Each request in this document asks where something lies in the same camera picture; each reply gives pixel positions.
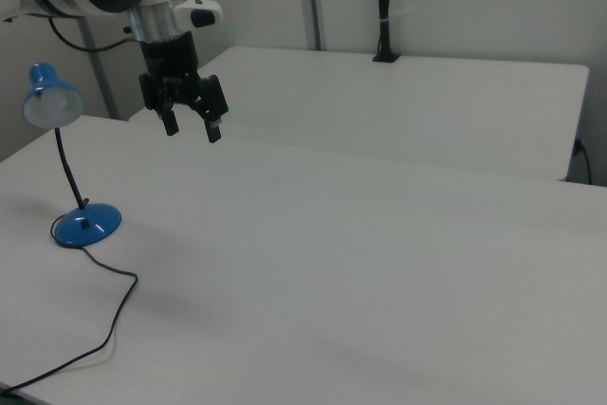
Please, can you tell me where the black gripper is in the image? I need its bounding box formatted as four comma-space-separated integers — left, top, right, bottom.
138, 30, 230, 144

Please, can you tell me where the blue gooseneck desk lamp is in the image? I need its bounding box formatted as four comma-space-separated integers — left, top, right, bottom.
23, 62, 123, 249

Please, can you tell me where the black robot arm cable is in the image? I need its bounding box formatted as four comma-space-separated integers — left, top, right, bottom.
46, 15, 135, 53

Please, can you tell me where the black lamp power cable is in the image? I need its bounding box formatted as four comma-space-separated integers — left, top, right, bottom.
0, 213, 140, 399

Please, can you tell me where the black clamped camera pole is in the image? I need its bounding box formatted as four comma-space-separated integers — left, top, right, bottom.
372, 0, 401, 64

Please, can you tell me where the black cable beside table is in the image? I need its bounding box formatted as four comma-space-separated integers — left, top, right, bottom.
573, 138, 595, 186

